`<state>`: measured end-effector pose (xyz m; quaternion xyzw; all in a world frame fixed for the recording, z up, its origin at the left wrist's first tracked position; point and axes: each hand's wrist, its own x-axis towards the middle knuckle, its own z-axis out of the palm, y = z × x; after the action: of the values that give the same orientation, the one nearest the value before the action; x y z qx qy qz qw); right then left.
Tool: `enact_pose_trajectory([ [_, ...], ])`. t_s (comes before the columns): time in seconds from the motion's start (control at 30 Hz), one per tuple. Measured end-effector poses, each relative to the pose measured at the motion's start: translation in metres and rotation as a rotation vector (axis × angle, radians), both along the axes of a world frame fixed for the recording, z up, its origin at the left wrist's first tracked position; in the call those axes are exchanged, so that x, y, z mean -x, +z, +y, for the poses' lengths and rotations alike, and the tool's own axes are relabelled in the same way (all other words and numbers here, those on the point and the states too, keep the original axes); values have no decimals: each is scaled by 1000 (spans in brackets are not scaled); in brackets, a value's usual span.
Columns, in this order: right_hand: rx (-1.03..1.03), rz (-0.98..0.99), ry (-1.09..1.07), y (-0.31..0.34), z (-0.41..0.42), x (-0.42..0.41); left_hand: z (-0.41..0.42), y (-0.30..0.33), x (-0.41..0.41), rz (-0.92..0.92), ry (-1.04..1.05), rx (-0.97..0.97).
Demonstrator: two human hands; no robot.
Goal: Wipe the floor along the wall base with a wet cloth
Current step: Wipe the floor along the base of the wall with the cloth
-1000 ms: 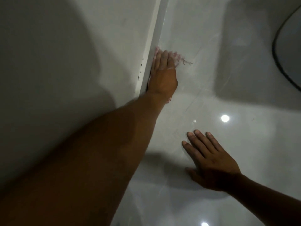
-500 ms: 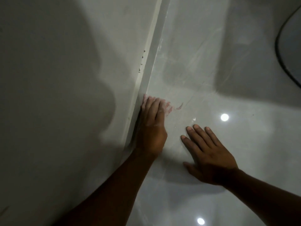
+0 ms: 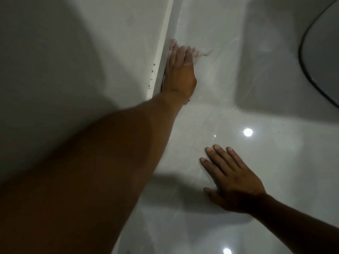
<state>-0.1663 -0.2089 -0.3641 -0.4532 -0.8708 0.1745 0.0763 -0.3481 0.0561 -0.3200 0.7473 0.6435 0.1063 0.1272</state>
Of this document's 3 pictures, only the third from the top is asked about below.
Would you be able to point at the person's right hand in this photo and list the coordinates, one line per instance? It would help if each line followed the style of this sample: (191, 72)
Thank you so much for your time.
(238, 186)

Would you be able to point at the person's left hand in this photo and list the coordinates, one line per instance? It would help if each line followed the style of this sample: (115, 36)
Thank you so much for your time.
(180, 78)

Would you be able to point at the person's left fingers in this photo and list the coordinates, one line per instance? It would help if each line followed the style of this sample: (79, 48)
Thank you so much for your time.
(182, 55)

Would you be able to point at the person's right thumb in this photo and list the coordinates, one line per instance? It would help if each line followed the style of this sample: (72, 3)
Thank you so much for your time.
(211, 193)

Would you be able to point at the person's right little finger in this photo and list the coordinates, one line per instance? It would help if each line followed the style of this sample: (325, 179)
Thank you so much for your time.
(237, 157)

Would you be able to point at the person's right middle finger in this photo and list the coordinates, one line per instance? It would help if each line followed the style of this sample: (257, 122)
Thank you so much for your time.
(217, 160)

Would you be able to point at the person's left forearm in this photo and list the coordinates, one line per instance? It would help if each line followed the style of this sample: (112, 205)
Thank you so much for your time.
(100, 166)

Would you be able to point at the person's right forearm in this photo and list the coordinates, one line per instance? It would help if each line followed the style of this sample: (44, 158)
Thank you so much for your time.
(296, 230)

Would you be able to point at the white door panel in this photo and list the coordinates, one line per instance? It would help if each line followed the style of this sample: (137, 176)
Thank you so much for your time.
(79, 50)

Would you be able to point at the white fixture with dark rim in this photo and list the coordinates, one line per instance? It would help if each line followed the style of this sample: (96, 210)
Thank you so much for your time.
(323, 44)

